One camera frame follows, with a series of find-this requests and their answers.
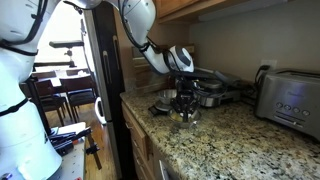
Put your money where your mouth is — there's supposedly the dark wood cutting board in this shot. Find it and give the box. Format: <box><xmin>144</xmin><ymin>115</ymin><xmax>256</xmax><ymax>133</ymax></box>
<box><xmin>131</xmin><ymin>44</ymin><xmax>196</xmax><ymax>95</ymax></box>

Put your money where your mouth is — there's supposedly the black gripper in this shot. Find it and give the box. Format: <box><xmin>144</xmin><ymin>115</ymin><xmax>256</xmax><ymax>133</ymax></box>
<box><xmin>171</xmin><ymin>79</ymin><xmax>201</xmax><ymax>123</ymax></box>

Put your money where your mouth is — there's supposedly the small steel bowl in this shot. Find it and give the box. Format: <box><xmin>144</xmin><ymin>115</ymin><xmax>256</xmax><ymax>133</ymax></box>
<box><xmin>167</xmin><ymin>108</ymin><xmax>203</xmax><ymax>130</ymax></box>

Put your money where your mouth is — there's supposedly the stainless steel toaster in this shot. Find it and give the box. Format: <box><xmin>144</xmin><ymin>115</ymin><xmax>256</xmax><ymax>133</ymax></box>
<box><xmin>254</xmin><ymin>68</ymin><xmax>320</xmax><ymax>143</ymax></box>

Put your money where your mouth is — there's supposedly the stainless panini grill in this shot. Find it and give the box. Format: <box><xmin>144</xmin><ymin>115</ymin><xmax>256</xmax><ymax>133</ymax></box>
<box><xmin>194</xmin><ymin>69</ymin><xmax>243</xmax><ymax>108</ymax></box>

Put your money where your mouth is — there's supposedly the black tool bundle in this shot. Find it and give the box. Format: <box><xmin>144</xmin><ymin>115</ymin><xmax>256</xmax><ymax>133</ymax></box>
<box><xmin>49</xmin><ymin>127</ymin><xmax>94</xmax><ymax>157</ymax></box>

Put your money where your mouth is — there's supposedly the white perforated robot cart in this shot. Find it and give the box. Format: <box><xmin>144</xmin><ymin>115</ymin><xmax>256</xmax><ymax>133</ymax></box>
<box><xmin>49</xmin><ymin>121</ymin><xmax>87</xmax><ymax>180</ymax></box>

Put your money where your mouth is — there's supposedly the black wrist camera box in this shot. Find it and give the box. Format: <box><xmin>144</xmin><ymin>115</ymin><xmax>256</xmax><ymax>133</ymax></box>
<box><xmin>174</xmin><ymin>69</ymin><xmax>218</xmax><ymax>81</ymax></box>

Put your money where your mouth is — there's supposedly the black refrigerator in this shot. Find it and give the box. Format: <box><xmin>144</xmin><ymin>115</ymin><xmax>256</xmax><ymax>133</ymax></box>
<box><xmin>81</xmin><ymin>0</ymin><xmax>134</xmax><ymax>180</ymax></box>

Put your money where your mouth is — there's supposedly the white wall outlet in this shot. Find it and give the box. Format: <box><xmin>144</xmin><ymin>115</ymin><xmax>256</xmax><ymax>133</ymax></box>
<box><xmin>260</xmin><ymin>59</ymin><xmax>278</xmax><ymax>71</ymax></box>

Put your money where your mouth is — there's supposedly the black power plug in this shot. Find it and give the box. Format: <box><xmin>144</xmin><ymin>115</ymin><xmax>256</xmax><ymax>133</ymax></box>
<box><xmin>254</xmin><ymin>64</ymin><xmax>271</xmax><ymax>86</ymax></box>

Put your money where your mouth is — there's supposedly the wooden drawer cabinet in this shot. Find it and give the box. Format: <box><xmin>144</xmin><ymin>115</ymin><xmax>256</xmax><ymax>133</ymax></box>
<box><xmin>120</xmin><ymin>99</ymin><xmax>154</xmax><ymax>180</ymax></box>

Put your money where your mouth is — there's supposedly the white looped handle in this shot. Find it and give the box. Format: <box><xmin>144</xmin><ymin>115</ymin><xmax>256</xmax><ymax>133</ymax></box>
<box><xmin>94</xmin><ymin>96</ymin><xmax>108</xmax><ymax>126</ymax></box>

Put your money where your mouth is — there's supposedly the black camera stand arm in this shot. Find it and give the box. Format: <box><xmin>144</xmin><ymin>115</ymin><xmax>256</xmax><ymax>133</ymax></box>
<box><xmin>25</xmin><ymin>48</ymin><xmax>78</xmax><ymax>136</ymax></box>

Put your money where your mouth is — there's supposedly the wooden wall cabinet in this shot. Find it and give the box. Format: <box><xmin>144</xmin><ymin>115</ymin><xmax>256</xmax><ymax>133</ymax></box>
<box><xmin>154</xmin><ymin>0</ymin><xmax>320</xmax><ymax>25</ymax></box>

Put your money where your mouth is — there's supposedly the stainless dishwasher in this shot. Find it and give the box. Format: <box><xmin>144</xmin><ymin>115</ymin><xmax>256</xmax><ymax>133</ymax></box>
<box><xmin>151</xmin><ymin>144</ymin><xmax>183</xmax><ymax>180</ymax></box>

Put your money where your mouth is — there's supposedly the large steel bowl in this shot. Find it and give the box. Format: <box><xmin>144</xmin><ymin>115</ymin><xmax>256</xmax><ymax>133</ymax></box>
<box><xmin>156</xmin><ymin>88</ymin><xmax>178</xmax><ymax>106</ymax></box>

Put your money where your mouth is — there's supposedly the dark wooden dining chair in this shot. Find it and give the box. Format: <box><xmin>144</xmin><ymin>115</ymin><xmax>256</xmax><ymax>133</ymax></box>
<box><xmin>19</xmin><ymin>79</ymin><xmax>68</xmax><ymax>127</ymax></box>
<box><xmin>59</xmin><ymin>75</ymin><xmax>98</xmax><ymax>124</ymax></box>

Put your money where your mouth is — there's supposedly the black stereo camera bar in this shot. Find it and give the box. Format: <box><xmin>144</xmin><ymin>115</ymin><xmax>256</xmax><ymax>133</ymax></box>
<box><xmin>48</xmin><ymin>40</ymin><xmax>85</xmax><ymax>49</ymax></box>

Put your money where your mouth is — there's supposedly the black bar clamp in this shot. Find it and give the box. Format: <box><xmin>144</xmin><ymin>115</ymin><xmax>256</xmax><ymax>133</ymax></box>
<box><xmin>84</xmin><ymin>132</ymin><xmax>103</xmax><ymax>171</ymax></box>

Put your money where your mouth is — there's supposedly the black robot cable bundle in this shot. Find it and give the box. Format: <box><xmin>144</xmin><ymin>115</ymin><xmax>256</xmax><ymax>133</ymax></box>
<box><xmin>118</xmin><ymin>0</ymin><xmax>234</xmax><ymax>101</ymax></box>

